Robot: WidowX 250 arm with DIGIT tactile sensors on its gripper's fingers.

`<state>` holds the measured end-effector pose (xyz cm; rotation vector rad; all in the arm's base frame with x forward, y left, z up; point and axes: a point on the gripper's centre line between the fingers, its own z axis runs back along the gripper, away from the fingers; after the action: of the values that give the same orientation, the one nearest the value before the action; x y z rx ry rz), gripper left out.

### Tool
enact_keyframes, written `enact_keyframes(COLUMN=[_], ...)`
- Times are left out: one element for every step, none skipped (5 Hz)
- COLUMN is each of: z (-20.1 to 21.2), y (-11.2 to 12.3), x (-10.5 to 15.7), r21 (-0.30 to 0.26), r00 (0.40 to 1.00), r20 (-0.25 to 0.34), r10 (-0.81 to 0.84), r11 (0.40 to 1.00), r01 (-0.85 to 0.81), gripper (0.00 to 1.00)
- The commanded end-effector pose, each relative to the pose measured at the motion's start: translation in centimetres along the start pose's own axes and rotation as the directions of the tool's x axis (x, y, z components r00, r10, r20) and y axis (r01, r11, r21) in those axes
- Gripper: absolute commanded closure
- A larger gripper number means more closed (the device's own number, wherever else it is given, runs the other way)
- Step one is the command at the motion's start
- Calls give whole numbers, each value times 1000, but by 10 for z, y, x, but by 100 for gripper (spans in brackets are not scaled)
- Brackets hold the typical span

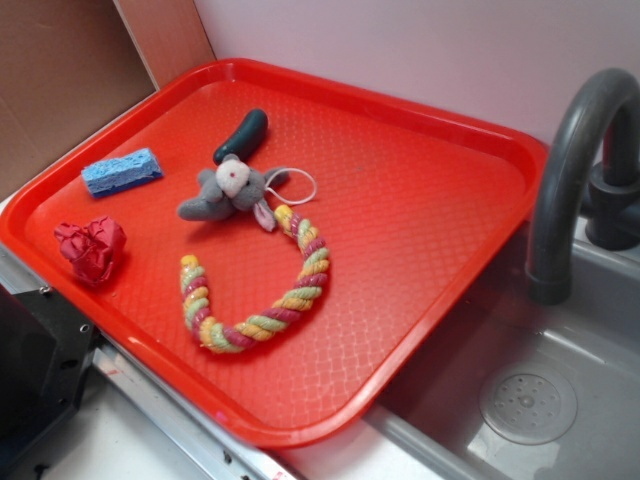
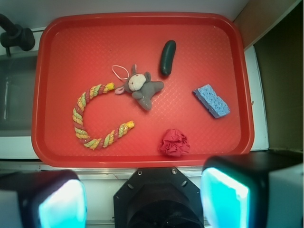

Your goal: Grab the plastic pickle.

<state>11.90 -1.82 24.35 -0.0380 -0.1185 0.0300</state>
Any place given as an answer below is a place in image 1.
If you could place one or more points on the dark green plastic pickle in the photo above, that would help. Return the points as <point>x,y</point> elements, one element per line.
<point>245,139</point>

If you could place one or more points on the red plastic tray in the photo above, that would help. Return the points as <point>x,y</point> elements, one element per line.
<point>412,201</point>

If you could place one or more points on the grey plush elephant toy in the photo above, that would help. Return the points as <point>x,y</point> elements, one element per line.
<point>235,187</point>

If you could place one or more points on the blue sponge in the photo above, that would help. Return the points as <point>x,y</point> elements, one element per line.
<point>110,176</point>

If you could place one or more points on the crumpled red paper ball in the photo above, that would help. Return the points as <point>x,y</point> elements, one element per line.
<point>93,250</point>

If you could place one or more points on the grey plastic sink basin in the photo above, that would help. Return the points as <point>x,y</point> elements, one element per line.
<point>504,388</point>

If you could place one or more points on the grey toy faucet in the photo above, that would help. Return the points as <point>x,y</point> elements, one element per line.
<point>592,170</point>

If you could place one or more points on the brown cardboard panel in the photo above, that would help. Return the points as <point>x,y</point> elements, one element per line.
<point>68,68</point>

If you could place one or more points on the multicolour braided rope toy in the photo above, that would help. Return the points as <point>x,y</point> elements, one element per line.
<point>218,338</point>

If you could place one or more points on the silver metal rail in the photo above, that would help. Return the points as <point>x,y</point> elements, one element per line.
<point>130,425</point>

